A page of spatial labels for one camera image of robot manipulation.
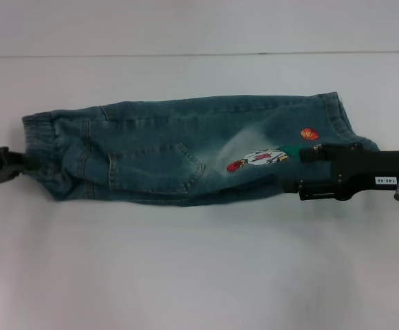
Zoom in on blue denim shorts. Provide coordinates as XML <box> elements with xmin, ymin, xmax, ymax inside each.
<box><xmin>21</xmin><ymin>90</ymin><xmax>382</xmax><ymax>208</ymax></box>

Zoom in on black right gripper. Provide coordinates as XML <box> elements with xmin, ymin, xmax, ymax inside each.
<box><xmin>281</xmin><ymin>142</ymin><xmax>399</xmax><ymax>202</ymax></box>

